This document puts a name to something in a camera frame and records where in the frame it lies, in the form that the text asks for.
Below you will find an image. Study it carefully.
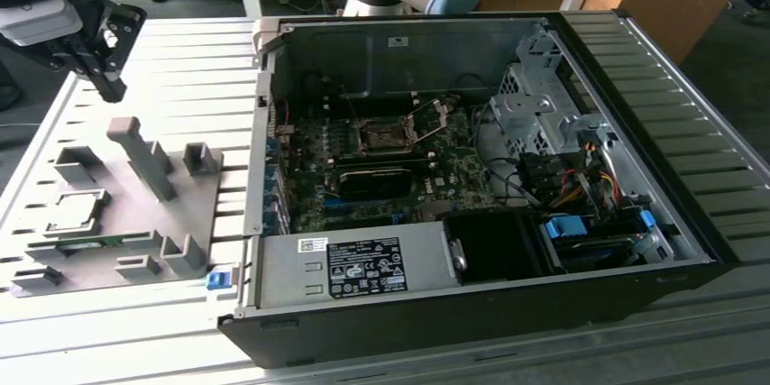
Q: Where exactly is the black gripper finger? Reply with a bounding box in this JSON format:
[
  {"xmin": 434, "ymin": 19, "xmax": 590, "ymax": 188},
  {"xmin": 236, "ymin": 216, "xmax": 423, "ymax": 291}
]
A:
[
  {"xmin": 44, "ymin": 36, "xmax": 111, "ymax": 103},
  {"xmin": 94, "ymin": 1, "xmax": 151, "ymax": 105}
]

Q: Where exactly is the silver CPU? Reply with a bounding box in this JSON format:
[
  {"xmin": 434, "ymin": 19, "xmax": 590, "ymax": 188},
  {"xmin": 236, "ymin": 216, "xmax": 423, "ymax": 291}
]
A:
[{"xmin": 51, "ymin": 191, "xmax": 104, "ymax": 231}]

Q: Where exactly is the metal socket cover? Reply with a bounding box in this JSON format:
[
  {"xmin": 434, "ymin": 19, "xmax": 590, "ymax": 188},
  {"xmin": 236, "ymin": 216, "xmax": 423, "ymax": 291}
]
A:
[{"xmin": 407, "ymin": 100, "xmax": 451, "ymax": 143}]

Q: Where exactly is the CPU socket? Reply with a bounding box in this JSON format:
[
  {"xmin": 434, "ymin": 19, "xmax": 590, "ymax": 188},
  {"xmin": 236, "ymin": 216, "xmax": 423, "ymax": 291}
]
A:
[{"xmin": 358, "ymin": 115, "xmax": 421, "ymax": 154}]

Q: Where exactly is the grey parts rack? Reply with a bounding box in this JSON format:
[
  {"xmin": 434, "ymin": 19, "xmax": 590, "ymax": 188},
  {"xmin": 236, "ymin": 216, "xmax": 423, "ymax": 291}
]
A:
[{"xmin": 8, "ymin": 116, "xmax": 226, "ymax": 299}]

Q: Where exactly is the green RAM stick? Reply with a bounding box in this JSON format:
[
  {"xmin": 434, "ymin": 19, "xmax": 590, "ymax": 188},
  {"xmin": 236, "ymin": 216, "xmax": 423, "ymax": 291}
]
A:
[{"xmin": 55, "ymin": 232, "xmax": 152, "ymax": 254}]

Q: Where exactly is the black RAM slot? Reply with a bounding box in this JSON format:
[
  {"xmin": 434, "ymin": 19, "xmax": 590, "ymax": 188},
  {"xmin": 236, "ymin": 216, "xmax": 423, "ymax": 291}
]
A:
[{"xmin": 332, "ymin": 153, "xmax": 427, "ymax": 170}]

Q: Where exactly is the black graphics card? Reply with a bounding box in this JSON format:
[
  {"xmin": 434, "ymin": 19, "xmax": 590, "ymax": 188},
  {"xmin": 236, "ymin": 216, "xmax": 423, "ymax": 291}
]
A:
[{"xmin": 335, "ymin": 166, "xmax": 418, "ymax": 202}]

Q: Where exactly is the blue plastic case latch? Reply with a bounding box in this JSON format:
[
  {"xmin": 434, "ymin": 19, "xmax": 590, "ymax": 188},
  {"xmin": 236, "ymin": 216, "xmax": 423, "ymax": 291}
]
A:
[{"xmin": 204, "ymin": 270, "xmax": 234, "ymax": 291}]

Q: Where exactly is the silver power supply unit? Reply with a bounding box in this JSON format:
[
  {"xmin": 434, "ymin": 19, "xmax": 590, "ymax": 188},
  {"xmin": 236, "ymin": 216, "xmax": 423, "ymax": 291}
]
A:
[{"xmin": 255, "ymin": 222, "xmax": 469, "ymax": 310}]

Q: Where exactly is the green motherboard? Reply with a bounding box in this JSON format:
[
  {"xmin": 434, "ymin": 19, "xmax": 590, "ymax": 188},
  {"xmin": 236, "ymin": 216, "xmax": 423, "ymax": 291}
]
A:
[{"xmin": 263, "ymin": 98, "xmax": 546, "ymax": 236}]

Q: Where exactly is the silver metal drive cage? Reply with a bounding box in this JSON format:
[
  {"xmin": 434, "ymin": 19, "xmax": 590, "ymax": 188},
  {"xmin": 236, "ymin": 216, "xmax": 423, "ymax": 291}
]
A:
[{"xmin": 486, "ymin": 26, "xmax": 622, "ymax": 157}]

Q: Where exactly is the black open PC case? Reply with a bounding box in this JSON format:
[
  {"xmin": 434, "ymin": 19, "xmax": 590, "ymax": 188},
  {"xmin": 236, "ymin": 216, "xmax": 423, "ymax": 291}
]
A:
[{"xmin": 215, "ymin": 9, "xmax": 742, "ymax": 371}]

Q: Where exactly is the blue disk carrier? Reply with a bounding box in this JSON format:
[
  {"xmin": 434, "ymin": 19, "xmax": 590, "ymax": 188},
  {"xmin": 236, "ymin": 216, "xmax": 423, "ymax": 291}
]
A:
[{"xmin": 539, "ymin": 213, "xmax": 590, "ymax": 241}]

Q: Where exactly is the black hard disk drive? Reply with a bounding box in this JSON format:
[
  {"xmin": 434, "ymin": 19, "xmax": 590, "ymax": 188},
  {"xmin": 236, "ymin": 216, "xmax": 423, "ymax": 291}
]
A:
[{"xmin": 551, "ymin": 234, "xmax": 643, "ymax": 271}]

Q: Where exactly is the blue plastic clip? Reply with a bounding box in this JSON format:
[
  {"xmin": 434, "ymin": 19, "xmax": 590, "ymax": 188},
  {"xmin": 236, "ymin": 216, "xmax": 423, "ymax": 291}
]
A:
[{"xmin": 637, "ymin": 206, "xmax": 658, "ymax": 234}]

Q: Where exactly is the grey flat wire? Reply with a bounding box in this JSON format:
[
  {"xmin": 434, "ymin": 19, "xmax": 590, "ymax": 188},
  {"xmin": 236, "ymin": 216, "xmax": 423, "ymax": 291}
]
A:
[{"xmin": 483, "ymin": 169, "xmax": 546, "ymax": 208}]

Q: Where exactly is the silver metal latch handle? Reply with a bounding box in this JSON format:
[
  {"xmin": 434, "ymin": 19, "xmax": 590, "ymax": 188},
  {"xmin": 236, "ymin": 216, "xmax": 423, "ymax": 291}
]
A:
[{"xmin": 446, "ymin": 236, "xmax": 471, "ymax": 272}]

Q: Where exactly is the yellow red wire bundle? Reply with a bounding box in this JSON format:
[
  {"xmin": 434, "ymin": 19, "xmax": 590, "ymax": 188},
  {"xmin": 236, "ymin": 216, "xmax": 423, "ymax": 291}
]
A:
[{"xmin": 557, "ymin": 167, "xmax": 622, "ymax": 215}]

